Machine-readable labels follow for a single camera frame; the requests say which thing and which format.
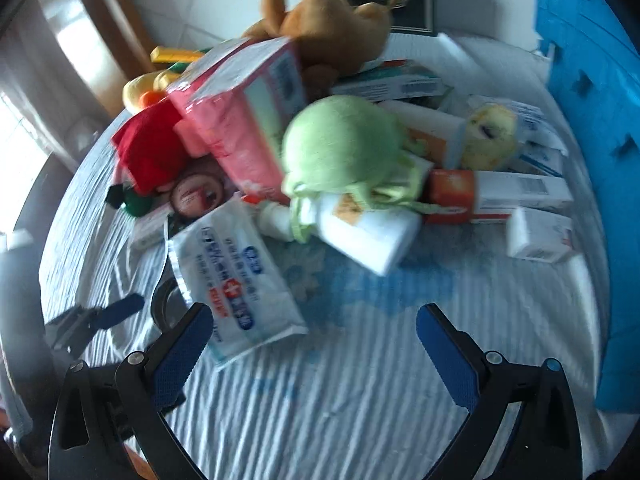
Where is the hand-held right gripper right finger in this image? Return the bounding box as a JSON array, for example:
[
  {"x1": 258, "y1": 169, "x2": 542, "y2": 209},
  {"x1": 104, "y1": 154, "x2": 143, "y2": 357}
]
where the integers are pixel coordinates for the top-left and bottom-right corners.
[{"x1": 416, "y1": 303, "x2": 583, "y2": 480}]

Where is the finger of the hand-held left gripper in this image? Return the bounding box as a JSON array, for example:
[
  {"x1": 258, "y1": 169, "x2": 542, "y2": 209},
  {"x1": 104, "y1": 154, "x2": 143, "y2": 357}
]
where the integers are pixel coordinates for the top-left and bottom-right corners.
[{"x1": 46, "y1": 294, "x2": 146, "y2": 357}]

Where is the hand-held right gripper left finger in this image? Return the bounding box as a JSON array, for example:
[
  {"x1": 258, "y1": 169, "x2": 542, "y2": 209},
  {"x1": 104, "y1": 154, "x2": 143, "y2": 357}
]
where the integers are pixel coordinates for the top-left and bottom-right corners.
[{"x1": 48, "y1": 302, "x2": 215, "y2": 480}]

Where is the pink tissue pack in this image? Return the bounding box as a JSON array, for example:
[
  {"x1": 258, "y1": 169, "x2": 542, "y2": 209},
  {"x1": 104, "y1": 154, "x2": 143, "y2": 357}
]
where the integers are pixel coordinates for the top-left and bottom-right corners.
[{"x1": 165, "y1": 37, "x2": 307, "y2": 206}]

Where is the blue plastic storage crate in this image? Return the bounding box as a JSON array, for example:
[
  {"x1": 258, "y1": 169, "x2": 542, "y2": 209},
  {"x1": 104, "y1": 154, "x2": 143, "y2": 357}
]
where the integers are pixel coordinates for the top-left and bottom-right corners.
[{"x1": 532, "y1": 0, "x2": 640, "y2": 411}]

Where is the white wet wipes pack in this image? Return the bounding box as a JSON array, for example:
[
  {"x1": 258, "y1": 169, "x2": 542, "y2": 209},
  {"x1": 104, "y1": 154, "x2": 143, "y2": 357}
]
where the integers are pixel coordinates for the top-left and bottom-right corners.
[{"x1": 164, "y1": 196, "x2": 309, "y2": 372}]

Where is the white box orange label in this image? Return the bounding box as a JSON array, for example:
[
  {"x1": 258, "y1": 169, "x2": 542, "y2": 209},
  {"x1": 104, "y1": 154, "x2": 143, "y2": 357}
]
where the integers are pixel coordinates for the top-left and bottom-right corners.
[{"x1": 317, "y1": 192, "x2": 422, "y2": 277}]

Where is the small white barcode box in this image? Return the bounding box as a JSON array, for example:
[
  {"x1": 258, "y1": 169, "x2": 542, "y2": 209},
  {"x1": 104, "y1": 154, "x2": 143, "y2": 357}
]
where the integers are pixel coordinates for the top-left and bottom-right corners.
[{"x1": 506, "y1": 206, "x2": 576, "y2": 264}]

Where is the red plush doll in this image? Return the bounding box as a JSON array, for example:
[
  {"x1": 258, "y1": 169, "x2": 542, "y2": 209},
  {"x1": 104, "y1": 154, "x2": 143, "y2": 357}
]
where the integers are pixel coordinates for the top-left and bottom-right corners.
[{"x1": 107, "y1": 105, "x2": 227, "y2": 218}]

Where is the long orange white box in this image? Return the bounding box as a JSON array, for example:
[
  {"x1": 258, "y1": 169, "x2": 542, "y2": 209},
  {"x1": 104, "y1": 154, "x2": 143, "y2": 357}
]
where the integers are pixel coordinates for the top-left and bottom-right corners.
[{"x1": 425, "y1": 167, "x2": 575, "y2": 225}]

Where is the white blue medicine box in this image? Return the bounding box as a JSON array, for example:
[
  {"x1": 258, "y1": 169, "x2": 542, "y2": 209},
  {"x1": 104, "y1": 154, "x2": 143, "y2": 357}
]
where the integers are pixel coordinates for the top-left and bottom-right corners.
[
  {"x1": 505, "y1": 142, "x2": 566, "y2": 177},
  {"x1": 470, "y1": 95, "x2": 568, "y2": 153}
]

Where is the yellow plush duck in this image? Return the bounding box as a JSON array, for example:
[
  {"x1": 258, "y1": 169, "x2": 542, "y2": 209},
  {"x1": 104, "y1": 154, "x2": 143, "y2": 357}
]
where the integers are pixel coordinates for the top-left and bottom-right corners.
[{"x1": 122, "y1": 71, "x2": 181, "y2": 113}]

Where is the yellow plush chick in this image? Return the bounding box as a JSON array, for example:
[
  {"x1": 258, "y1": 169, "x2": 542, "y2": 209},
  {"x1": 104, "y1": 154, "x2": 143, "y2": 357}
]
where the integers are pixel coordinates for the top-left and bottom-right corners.
[{"x1": 459, "y1": 104, "x2": 519, "y2": 171}]

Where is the white orange medicine box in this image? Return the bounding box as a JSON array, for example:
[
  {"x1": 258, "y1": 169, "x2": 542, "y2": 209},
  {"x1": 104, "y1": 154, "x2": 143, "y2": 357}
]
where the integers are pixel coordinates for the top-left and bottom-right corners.
[{"x1": 385, "y1": 100, "x2": 471, "y2": 168}]

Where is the light green plush octopus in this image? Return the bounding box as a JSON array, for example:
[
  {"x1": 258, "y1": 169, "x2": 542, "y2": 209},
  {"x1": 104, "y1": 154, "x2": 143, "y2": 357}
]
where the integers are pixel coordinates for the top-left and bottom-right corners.
[{"x1": 280, "y1": 95, "x2": 453, "y2": 245}]

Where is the yellow green plastic toy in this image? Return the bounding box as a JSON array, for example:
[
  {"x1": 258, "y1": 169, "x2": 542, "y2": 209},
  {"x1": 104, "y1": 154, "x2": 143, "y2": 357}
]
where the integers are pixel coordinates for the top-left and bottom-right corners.
[{"x1": 150, "y1": 45, "x2": 216, "y2": 68}]

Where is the green white medicine box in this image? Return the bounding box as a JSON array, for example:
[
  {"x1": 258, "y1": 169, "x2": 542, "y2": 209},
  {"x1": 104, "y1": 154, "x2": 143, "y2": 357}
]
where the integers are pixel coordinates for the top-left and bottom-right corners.
[{"x1": 330, "y1": 57, "x2": 448, "y2": 102}]

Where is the brown plush deer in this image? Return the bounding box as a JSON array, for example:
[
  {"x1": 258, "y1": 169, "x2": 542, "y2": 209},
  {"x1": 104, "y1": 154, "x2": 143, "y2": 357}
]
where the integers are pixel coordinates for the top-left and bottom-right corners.
[{"x1": 241, "y1": 0, "x2": 406, "y2": 97}]

